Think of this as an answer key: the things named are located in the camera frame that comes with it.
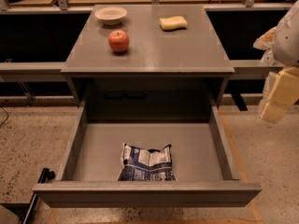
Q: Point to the white bowl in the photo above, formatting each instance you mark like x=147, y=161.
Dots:
x=110, y=15

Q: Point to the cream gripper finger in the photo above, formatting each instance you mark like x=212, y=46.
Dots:
x=280, y=92

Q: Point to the red apple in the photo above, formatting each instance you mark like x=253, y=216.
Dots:
x=118, y=41

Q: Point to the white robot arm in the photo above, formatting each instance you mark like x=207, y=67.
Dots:
x=280, y=45

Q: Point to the blue chip bag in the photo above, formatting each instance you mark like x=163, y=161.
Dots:
x=139, y=164

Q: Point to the yellow sponge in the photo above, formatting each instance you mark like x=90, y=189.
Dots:
x=173, y=23

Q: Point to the grey cabinet counter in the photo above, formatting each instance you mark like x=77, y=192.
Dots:
x=168, y=75

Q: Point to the grey shelf rail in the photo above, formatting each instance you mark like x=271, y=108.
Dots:
x=31, y=72

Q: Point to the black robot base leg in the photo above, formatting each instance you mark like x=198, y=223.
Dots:
x=45, y=176

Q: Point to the open grey top drawer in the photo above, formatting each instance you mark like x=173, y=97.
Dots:
x=202, y=162

